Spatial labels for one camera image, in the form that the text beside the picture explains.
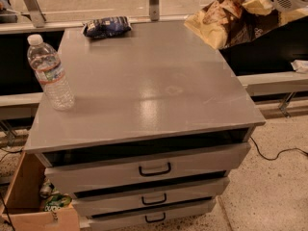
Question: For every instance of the green snack package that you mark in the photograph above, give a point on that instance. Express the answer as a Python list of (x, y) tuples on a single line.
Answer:
[(56, 202)]

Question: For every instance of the middle grey drawer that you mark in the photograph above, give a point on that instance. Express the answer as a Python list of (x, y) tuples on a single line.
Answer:
[(107, 204)]

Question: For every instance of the clear plastic water bottle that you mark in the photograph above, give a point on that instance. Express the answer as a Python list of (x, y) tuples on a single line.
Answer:
[(46, 63)]

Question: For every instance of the grey drawer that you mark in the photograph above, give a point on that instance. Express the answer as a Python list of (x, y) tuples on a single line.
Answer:
[(153, 215), (107, 204), (148, 168)]

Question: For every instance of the cardboard box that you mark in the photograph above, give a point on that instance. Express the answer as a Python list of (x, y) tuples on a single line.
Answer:
[(23, 207)]

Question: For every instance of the metal can in box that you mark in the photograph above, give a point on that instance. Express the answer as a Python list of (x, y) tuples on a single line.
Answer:
[(45, 189)]

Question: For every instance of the bottom grey drawer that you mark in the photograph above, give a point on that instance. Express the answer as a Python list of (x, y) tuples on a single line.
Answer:
[(153, 215)]

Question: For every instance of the top grey drawer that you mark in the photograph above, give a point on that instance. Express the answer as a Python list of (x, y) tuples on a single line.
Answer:
[(148, 168)]

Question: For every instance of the grey drawer cabinet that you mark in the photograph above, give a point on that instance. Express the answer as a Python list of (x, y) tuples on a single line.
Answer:
[(157, 89)]

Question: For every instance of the white paper on ledge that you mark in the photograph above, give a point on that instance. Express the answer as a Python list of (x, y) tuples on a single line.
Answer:
[(300, 66)]

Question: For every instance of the brown chip bag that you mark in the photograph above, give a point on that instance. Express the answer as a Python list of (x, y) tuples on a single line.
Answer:
[(226, 23)]

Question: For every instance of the blue chip bag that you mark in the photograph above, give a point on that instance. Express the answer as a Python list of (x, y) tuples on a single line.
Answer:
[(106, 27)]

